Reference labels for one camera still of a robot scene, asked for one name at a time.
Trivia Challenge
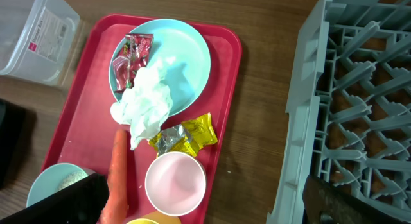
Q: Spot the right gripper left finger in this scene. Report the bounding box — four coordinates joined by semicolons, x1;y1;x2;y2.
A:
1;173;109;224

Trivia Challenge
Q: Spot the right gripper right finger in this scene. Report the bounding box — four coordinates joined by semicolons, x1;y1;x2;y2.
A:
302;175;410;224

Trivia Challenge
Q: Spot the white rice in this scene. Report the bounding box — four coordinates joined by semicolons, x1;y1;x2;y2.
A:
57;171;87;191

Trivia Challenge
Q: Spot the light blue bowl with rice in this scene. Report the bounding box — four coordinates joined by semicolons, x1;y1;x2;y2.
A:
26;163;94;207

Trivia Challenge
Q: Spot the yellow cup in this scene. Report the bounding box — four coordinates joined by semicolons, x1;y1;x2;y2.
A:
126;211;182;224

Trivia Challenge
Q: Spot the pink cup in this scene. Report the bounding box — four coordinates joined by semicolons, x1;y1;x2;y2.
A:
144;151;207;216

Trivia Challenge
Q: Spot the grey dishwasher rack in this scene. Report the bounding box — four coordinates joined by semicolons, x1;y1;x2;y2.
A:
267;0;410;223

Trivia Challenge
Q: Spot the black rectangular waste tray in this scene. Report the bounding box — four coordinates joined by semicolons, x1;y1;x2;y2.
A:
1;99;27;189

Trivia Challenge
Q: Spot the orange carrot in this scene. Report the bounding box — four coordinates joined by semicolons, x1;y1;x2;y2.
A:
100;130;128;224

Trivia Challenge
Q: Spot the crumpled white tissue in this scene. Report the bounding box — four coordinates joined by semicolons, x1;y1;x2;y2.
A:
110;56;176;150

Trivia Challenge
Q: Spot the yellow silver snack wrapper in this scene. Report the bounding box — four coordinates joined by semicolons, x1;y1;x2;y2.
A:
148;113;218;157

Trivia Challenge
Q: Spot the red serving tray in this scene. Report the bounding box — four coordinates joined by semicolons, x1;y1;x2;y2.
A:
40;13;243;224

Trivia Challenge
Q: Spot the red snack wrapper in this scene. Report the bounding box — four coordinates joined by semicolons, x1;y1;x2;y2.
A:
112;33;153;93

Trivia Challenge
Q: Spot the light blue plate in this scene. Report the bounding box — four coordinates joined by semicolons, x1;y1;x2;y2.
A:
109;18;212;117

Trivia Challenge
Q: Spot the clear plastic storage bin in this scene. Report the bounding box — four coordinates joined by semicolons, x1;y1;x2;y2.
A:
1;0;80;86

